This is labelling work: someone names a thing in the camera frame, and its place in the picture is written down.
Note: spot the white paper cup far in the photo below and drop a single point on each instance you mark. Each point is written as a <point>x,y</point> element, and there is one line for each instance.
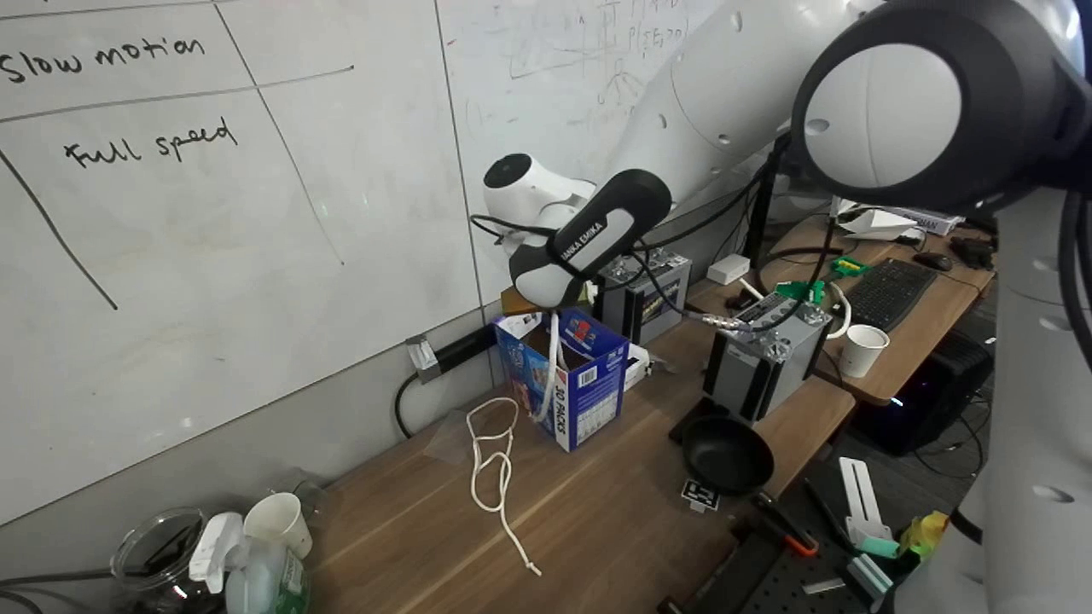
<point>862,349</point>

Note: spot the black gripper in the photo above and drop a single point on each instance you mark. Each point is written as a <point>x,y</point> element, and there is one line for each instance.
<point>609,222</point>

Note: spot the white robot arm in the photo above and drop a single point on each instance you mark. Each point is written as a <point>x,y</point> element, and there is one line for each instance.
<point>923,103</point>

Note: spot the small white product box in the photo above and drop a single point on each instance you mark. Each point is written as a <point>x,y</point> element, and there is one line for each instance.
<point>636,366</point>

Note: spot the black keyboard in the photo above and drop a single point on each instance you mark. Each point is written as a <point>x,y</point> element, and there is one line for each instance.
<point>887,292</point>

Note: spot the grey battery near camera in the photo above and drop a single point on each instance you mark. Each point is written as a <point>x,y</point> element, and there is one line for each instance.
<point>766,355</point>

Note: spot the black clamp orange handle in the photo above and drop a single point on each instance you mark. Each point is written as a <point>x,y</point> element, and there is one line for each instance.
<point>786,527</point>

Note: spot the black frying pan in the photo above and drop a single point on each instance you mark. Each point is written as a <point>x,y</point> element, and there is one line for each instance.
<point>720,452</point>

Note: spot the clear glass jar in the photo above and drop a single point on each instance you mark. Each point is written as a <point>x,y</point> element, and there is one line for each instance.
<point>155,554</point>

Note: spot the black power strip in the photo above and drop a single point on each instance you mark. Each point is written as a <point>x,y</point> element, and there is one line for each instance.
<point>443,360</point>

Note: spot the white paper cup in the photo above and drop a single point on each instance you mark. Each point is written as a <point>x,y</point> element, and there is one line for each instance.
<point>281,516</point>
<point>862,349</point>

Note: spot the blue cardboard box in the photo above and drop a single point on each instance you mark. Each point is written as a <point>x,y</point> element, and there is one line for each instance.
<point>567,369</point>

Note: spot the grey battery with Dominator label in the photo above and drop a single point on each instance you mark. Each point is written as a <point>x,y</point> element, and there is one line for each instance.
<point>645,299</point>

